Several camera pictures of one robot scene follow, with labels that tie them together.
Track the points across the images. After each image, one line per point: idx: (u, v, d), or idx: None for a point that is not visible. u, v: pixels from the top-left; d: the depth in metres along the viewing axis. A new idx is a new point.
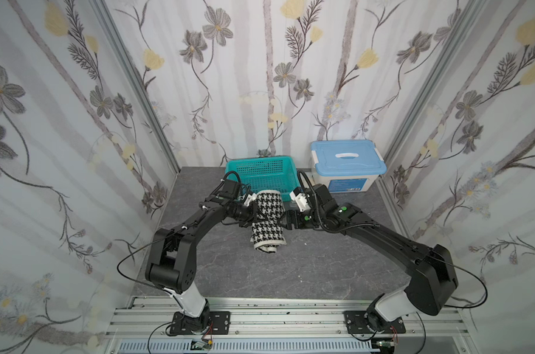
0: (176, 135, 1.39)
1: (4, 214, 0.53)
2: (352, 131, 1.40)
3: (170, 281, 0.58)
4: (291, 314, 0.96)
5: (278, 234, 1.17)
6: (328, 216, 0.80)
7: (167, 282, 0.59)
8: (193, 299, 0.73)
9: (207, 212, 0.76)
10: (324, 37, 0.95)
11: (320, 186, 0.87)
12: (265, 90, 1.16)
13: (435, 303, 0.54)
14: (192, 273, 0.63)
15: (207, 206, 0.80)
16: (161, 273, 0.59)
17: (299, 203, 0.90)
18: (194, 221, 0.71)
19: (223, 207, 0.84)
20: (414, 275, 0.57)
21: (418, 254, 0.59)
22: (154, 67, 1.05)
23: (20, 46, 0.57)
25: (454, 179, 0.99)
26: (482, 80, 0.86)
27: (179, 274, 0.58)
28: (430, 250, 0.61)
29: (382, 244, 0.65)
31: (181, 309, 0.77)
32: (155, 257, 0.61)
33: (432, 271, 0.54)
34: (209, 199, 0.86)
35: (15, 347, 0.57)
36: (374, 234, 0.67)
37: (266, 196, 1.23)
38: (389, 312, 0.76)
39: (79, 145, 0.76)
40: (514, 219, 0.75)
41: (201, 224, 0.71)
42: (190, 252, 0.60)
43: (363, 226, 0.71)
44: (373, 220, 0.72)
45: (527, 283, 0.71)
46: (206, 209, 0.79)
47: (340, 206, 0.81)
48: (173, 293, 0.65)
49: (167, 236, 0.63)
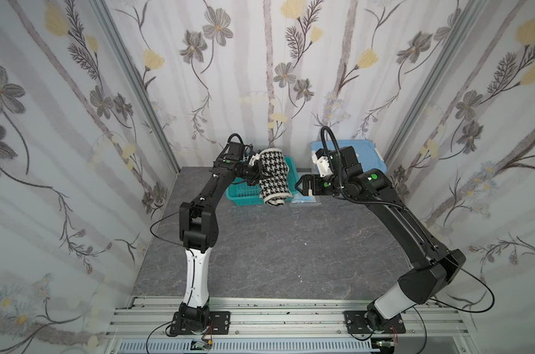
0: (176, 135, 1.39)
1: (4, 214, 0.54)
2: (352, 131, 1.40)
3: (200, 240, 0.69)
4: (291, 314, 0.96)
5: (284, 186, 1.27)
6: (350, 181, 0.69)
7: (196, 240, 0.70)
8: (204, 277, 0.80)
9: (220, 181, 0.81)
10: (324, 37, 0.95)
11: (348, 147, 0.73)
12: (265, 90, 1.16)
13: (423, 296, 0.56)
14: (215, 233, 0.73)
15: (219, 175, 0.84)
16: (192, 234, 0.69)
17: (321, 167, 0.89)
18: (209, 191, 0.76)
19: (232, 172, 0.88)
20: (421, 270, 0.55)
21: (435, 253, 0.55)
22: (154, 67, 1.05)
23: (20, 46, 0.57)
25: (454, 179, 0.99)
26: (482, 80, 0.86)
27: (207, 235, 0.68)
28: (449, 252, 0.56)
29: (401, 230, 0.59)
31: (187, 293, 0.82)
32: (184, 223, 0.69)
33: (443, 274, 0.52)
34: (218, 165, 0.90)
35: (15, 347, 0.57)
36: (397, 217, 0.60)
37: (267, 155, 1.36)
38: (389, 311, 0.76)
39: (80, 145, 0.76)
40: (514, 219, 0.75)
41: (215, 195, 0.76)
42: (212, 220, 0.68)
43: (389, 206, 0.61)
44: (402, 203, 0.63)
45: (527, 283, 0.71)
46: (217, 176, 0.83)
47: (367, 173, 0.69)
48: (195, 255, 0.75)
49: (191, 207, 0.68)
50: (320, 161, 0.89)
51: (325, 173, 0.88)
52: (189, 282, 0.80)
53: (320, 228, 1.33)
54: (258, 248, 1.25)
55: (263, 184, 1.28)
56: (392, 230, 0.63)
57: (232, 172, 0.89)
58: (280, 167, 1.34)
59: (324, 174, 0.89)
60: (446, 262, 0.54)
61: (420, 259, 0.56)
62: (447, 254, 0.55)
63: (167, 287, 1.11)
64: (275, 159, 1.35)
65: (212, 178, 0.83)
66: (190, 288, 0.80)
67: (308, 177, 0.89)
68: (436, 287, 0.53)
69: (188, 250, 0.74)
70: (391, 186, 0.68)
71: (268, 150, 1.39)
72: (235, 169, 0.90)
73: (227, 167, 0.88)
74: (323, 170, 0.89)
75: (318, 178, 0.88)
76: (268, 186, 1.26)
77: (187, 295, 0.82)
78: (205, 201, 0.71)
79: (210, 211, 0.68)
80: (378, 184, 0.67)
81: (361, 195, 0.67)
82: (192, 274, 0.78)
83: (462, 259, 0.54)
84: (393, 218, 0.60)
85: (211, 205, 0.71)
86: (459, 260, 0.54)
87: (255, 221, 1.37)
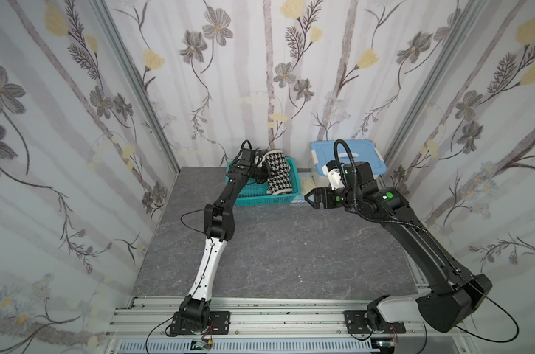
0: (176, 135, 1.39)
1: (4, 214, 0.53)
2: (352, 131, 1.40)
3: (220, 233, 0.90)
4: (291, 314, 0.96)
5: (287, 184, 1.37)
6: (365, 198, 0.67)
7: (217, 233, 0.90)
8: (215, 270, 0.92)
9: (236, 184, 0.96)
10: (324, 37, 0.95)
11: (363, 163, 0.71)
12: (265, 90, 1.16)
13: (446, 325, 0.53)
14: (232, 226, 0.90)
15: (235, 180, 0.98)
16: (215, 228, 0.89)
17: (332, 180, 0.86)
18: (226, 195, 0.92)
19: (246, 175, 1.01)
20: (443, 296, 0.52)
21: (458, 277, 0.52)
22: (154, 67, 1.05)
23: (21, 46, 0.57)
25: (454, 179, 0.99)
26: (482, 79, 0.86)
27: (227, 228, 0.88)
28: (472, 277, 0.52)
29: (420, 253, 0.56)
31: (194, 284, 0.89)
32: (207, 219, 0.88)
33: (468, 300, 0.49)
34: (233, 169, 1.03)
35: (15, 347, 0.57)
36: (415, 239, 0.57)
37: (272, 155, 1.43)
38: (389, 314, 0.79)
39: (80, 146, 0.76)
40: (514, 219, 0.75)
41: (232, 197, 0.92)
42: (232, 218, 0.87)
43: (406, 226, 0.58)
44: (420, 222, 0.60)
45: (527, 283, 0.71)
46: (233, 181, 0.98)
47: (383, 192, 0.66)
48: (214, 245, 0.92)
49: (213, 209, 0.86)
50: (330, 173, 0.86)
51: (336, 186, 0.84)
52: (200, 271, 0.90)
53: (320, 228, 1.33)
54: (258, 248, 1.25)
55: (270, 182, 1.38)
56: (409, 251, 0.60)
57: (245, 175, 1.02)
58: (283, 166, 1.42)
59: (336, 187, 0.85)
60: (469, 287, 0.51)
61: (442, 284, 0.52)
62: (471, 279, 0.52)
63: (167, 287, 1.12)
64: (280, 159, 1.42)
65: (229, 182, 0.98)
66: (198, 278, 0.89)
67: (319, 190, 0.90)
68: (460, 316, 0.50)
69: (209, 239, 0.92)
70: (408, 205, 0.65)
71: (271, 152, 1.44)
72: (248, 172, 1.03)
73: (241, 172, 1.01)
74: (334, 182, 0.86)
75: (330, 192, 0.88)
76: (274, 184, 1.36)
77: (194, 286, 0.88)
78: (224, 203, 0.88)
79: (229, 212, 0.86)
80: (395, 203, 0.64)
81: (376, 213, 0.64)
82: (206, 263, 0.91)
83: (488, 286, 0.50)
84: (412, 240, 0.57)
85: (229, 206, 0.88)
86: (485, 286, 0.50)
87: (255, 221, 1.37)
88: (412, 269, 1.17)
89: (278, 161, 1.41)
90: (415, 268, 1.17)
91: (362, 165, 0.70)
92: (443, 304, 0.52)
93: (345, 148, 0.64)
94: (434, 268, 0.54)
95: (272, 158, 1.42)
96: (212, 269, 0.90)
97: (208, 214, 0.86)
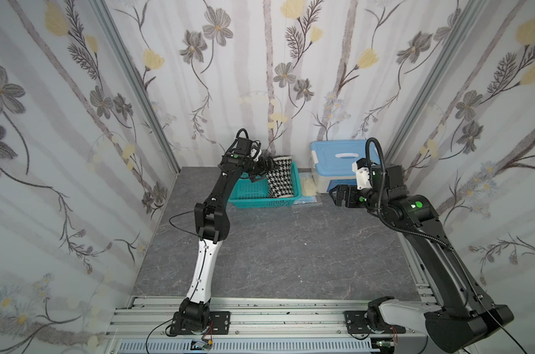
0: (176, 135, 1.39)
1: (4, 214, 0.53)
2: (352, 131, 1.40)
3: (213, 234, 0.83)
4: (291, 314, 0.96)
5: (287, 189, 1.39)
6: (391, 204, 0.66)
7: (209, 233, 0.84)
8: (210, 273, 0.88)
9: (229, 178, 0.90)
10: (324, 37, 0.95)
11: (394, 167, 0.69)
12: (265, 90, 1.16)
13: (453, 346, 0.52)
14: (226, 226, 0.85)
15: (227, 172, 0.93)
16: (208, 229, 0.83)
17: (359, 178, 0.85)
18: (220, 192, 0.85)
19: (239, 167, 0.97)
20: (457, 318, 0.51)
21: (478, 304, 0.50)
22: (154, 67, 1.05)
23: (20, 46, 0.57)
25: (454, 179, 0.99)
26: (482, 80, 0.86)
27: (220, 228, 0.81)
28: (494, 306, 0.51)
29: (443, 271, 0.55)
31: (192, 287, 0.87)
32: (198, 220, 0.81)
33: (483, 328, 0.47)
34: (227, 160, 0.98)
35: (15, 347, 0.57)
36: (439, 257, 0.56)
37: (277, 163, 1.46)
38: (389, 316, 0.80)
39: (80, 145, 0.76)
40: (514, 219, 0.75)
41: (225, 194, 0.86)
42: (223, 219, 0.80)
43: (432, 241, 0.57)
44: (449, 241, 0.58)
45: (527, 283, 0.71)
46: (226, 175, 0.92)
47: (412, 200, 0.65)
48: (207, 248, 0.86)
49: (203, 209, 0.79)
50: (360, 171, 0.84)
51: (363, 186, 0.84)
52: (196, 274, 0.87)
53: (320, 228, 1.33)
54: (258, 248, 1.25)
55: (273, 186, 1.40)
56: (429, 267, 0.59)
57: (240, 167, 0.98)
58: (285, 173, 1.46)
59: (361, 186, 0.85)
60: (488, 316, 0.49)
61: (458, 307, 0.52)
62: (491, 308, 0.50)
63: (167, 287, 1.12)
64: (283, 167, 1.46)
65: (222, 176, 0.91)
66: (195, 282, 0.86)
67: (343, 189, 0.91)
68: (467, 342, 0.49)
69: (202, 240, 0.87)
70: (437, 219, 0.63)
71: (277, 158, 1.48)
72: (242, 163, 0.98)
73: (235, 163, 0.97)
74: (361, 181, 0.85)
75: (354, 191, 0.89)
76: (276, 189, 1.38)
77: (191, 289, 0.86)
78: (215, 201, 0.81)
79: (221, 212, 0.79)
80: (422, 213, 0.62)
81: (401, 221, 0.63)
82: (201, 267, 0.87)
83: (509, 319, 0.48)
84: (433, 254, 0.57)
85: (221, 206, 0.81)
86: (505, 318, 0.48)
87: (255, 221, 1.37)
88: (412, 269, 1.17)
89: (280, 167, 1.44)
90: (415, 268, 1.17)
91: (392, 169, 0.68)
92: (455, 327, 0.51)
93: (377, 150, 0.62)
94: (453, 288, 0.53)
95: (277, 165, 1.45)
96: (207, 272, 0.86)
97: (199, 214, 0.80)
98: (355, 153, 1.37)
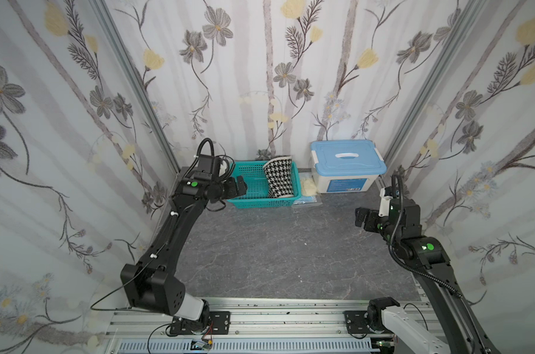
0: (176, 135, 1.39)
1: (4, 213, 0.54)
2: (352, 131, 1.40)
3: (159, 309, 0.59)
4: (291, 314, 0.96)
5: (287, 189, 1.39)
6: (404, 243, 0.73)
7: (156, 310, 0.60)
8: (189, 307, 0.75)
9: (179, 219, 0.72)
10: (324, 37, 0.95)
11: (412, 206, 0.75)
12: (265, 90, 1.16)
13: None
14: (178, 290, 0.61)
15: (178, 211, 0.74)
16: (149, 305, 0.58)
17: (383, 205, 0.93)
18: (163, 245, 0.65)
19: (197, 198, 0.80)
20: None
21: None
22: (154, 67, 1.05)
23: (20, 46, 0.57)
25: (454, 179, 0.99)
26: (482, 80, 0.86)
27: (166, 304, 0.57)
28: None
29: (448, 317, 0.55)
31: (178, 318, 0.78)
32: (133, 293, 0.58)
33: None
34: (182, 194, 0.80)
35: (15, 347, 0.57)
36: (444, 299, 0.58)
37: (277, 163, 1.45)
38: (390, 321, 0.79)
39: (80, 145, 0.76)
40: (514, 219, 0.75)
41: (171, 248, 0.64)
42: (168, 283, 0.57)
43: (440, 285, 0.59)
44: (457, 287, 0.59)
45: (527, 283, 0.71)
46: (176, 214, 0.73)
47: (424, 242, 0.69)
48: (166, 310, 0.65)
49: (133, 276, 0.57)
50: (384, 198, 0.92)
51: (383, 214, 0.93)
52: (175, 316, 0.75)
53: (320, 228, 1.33)
54: (258, 248, 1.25)
55: (273, 187, 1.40)
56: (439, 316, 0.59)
57: (198, 198, 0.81)
58: (285, 173, 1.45)
59: (382, 213, 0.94)
60: None
61: None
62: None
63: None
64: (283, 167, 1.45)
65: (170, 216, 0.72)
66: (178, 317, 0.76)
67: (363, 213, 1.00)
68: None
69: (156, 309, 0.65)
70: (448, 263, 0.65)
71: (277, 158, 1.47)
72: (200, 193, 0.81)
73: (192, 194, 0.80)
74: (384, 209, 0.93)
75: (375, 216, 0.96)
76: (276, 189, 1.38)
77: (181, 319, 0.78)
78: (156, 264, 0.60)
79: (160, 276, 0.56)
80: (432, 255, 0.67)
81: (412, 260, 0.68)
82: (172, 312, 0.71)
83: None
84: (441, 300, 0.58)
85: (164, 268, 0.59)
86: None
87: (255, 221, 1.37)
88: None
89: (280, 167, 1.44)
90: None
91: (410, 209, 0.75)
92: None
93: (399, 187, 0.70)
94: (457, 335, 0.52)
95: (277, 165, 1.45)
96: (185, 308, 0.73)
97: (130, 286, 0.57)
98: (355, 153, 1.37)
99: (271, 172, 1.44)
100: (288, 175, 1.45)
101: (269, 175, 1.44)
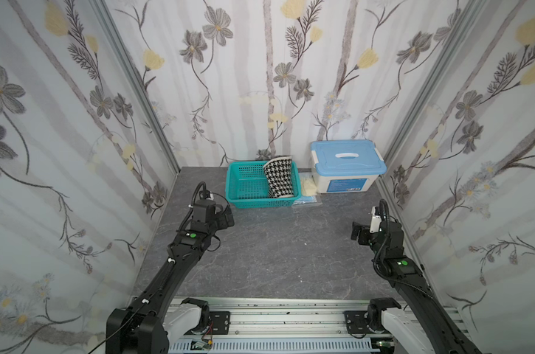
0: (176, 135, 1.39)
1: (4, 213, 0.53)
2: (352, 131, 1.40)
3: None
4: (291, 314, 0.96)
5: (287, 189, 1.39)
6: (385, 262, 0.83)
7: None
8: (183, 324, 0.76)
9: (176, 266, 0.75)
10: (324, 37, 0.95)
11: (398, 231, 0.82)
12: (265, 90, 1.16)
13: None
14: (163, 345, 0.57)
15: (175, 259, 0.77)
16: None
17: (373, 223, 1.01)
18: (158, 289, 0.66)
19: (194, 248, 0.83)
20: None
21: (459, 346, 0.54)
22: (154, 67, 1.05)
23: (20, 46, 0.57)
25: (454, 179, 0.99)
26: (482, 80, 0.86)
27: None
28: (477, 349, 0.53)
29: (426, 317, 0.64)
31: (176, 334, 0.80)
32: (114, 345, 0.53)
33: None
34: (180, 243, 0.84)
35: (15, 347, 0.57)
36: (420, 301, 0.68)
37: (277, 163, 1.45)
38: (389, 323, 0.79)
39: (80, 145, 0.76)
40: (514, 219, 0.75)
41: (165, 295, 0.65)
42: (157, 328, 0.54)
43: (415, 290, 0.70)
44: (429, 290, 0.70)
45: (526, 283, 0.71)
46: (173, 261, 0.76)
47: (401, 259, 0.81)
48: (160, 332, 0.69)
49: (124, 318, 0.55)
50: (375, 217, 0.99)
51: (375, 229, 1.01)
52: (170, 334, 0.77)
53: (320, 228, 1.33)
54: (258, 248, 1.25)
55: (273, 187, 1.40)
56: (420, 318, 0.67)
57: (195, 248, 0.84)
58: (285, 173, 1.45)
59: (373, 228, 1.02)
60: None
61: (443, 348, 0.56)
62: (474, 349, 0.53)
63: None
64: (283, 167, 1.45)
65: (167, 262, 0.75)
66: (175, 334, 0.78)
67: (357, 228, 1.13)
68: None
69: None
70: (421, 274, 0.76)
71: (277, 158, 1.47)
72: (198, 243, 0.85)
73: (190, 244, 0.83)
74: (375, 225, 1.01)
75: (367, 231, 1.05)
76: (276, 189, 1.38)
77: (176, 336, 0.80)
78: (148, 308, 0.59)
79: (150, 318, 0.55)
80: (408, 271, 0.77)
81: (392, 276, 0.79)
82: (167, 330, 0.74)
83: None
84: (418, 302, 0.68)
85: (155, 314, 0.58)
86: None
87: (255, 221, 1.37)
88: None
89: (280, 167, 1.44)
90: None
91: (395, 234, 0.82)
92: None
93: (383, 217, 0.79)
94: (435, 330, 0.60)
95: (277, 165, 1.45)
96: (180, 326, 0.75)
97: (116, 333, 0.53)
98: (355, 153, 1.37)
99: (271, 172, 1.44)
100: (288, 175, 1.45)
101: (269, 175, 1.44)
